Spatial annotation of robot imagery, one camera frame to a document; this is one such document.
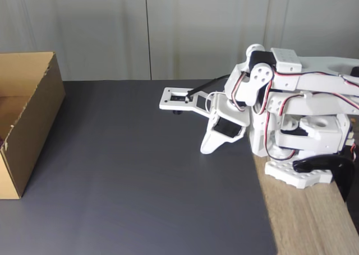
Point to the dark grey table mat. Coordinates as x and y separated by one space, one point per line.
140 196

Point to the black table clamp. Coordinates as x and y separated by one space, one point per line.
339 171

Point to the brown cardboard box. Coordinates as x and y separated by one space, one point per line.
36 112

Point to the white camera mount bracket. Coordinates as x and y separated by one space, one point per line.
168 101

